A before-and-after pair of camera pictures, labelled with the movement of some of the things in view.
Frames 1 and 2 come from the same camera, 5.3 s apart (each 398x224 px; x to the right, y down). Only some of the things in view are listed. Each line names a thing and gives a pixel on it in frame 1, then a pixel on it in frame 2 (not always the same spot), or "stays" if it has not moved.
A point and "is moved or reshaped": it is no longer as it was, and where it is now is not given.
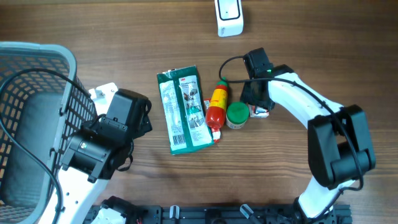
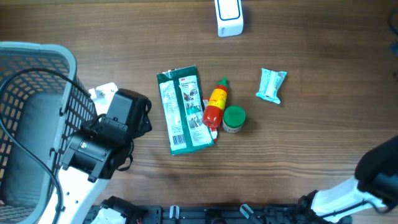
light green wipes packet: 257,112 is moved or reshaped
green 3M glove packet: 185,109 stays
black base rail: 226,214 stays
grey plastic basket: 42,101 stays
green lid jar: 237,114 is moved or reshaped
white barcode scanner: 229,17 stays
